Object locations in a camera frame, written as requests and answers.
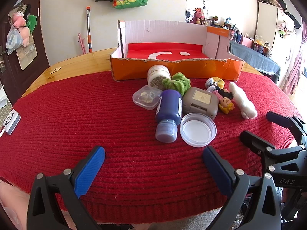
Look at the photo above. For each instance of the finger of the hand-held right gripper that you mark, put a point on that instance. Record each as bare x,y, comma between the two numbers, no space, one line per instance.
254,141
278,119

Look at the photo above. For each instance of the blue paint bottle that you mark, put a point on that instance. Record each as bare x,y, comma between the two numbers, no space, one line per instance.
169,107

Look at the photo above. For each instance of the table with blue cloth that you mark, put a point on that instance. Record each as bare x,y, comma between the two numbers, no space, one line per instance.
259,60

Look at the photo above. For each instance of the grey hinged case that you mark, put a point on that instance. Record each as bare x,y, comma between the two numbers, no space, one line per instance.
200,100

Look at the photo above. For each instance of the white tag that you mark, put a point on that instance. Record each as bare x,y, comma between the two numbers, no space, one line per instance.
55,70

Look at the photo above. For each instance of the small clear plastic box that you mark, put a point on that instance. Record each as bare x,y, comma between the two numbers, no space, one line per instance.
146,97

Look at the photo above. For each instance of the orange cardboard box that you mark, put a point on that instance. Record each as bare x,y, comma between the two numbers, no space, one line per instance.
191,68

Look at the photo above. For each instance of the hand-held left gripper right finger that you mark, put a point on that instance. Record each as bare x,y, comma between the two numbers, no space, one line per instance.
217,170

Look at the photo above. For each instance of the beige cloth bag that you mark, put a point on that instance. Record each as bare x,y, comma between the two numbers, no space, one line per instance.
27,55

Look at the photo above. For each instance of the pink hanger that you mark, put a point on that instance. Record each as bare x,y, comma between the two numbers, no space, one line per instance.
82,45

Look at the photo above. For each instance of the green crocheted toy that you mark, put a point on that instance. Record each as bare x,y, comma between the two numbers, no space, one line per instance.
178,82

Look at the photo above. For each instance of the green and pink hanging toy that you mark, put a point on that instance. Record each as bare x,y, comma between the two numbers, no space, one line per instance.
283,30

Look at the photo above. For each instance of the pink curtain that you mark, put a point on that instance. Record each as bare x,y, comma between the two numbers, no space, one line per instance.
296,69

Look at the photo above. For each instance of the pink box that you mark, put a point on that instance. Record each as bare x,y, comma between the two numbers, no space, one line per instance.
247,42

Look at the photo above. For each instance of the yellow-haired doll figure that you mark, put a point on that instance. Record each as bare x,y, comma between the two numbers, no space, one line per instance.
226,104

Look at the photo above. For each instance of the row of bottles and cups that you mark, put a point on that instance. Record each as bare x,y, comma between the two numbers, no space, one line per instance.
239,38

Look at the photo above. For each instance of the clear plastic bag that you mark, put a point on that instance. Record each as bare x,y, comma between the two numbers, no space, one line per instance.
13,40

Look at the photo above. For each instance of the clear plastic lid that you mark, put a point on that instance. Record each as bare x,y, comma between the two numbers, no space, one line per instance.
197,130

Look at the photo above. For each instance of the yellow round toy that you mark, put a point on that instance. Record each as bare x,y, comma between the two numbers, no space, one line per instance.
219,81

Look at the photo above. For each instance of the dark brown door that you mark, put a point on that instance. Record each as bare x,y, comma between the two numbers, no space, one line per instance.
36,52

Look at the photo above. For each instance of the white wardrobe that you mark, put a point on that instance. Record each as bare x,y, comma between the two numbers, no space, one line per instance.
266,24

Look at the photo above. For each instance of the red knitted blanket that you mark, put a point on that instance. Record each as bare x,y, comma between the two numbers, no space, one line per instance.
96,124

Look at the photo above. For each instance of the pink rabbit plush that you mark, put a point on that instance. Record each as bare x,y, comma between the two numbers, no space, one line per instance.
198,15

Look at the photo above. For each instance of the white and blue device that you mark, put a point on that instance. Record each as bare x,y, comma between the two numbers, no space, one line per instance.
12,122

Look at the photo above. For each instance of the red sheet with white print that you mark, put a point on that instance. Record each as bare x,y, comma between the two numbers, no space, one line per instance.
139,50

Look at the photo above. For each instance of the black hanging garment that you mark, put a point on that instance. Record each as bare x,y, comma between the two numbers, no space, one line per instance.
293,20

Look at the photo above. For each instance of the white jar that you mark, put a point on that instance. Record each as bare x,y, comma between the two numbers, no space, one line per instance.
158,73

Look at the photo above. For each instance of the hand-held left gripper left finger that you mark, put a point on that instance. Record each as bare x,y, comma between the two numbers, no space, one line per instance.
90,170

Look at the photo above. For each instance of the pink plush toy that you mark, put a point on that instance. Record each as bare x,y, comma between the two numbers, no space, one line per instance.
20,19

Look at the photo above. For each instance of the black-haired toy figure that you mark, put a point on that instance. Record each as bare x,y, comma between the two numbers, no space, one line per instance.
225,93

